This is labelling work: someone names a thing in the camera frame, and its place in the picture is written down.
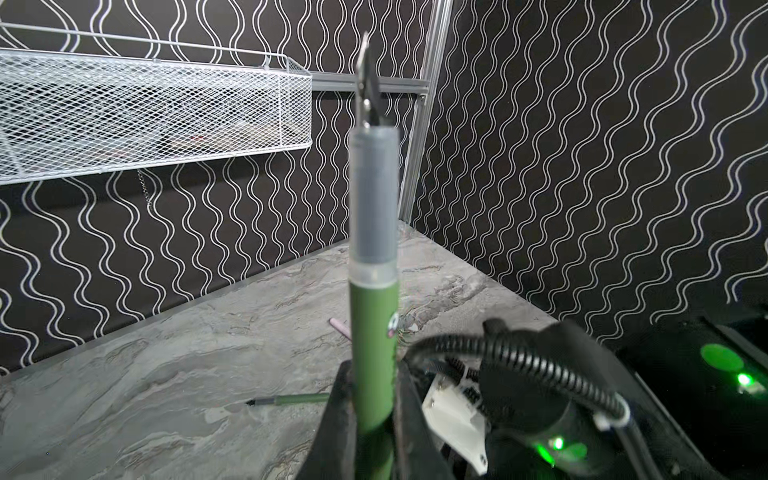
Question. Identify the white wire mesh basket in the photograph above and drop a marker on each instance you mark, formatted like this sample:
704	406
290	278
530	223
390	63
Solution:
65	113

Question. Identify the dark green pen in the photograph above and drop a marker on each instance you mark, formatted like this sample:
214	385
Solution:
291	399
372	270

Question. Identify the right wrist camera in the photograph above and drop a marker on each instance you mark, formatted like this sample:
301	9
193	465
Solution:
456	421

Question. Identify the pink pen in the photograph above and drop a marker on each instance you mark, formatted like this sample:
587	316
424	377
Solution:
340	327

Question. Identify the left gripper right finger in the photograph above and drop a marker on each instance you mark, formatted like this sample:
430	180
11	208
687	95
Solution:
416	456

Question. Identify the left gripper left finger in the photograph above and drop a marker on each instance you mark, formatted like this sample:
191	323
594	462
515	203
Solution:
333	450

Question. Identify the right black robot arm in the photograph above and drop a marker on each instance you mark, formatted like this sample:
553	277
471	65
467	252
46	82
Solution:
687	399

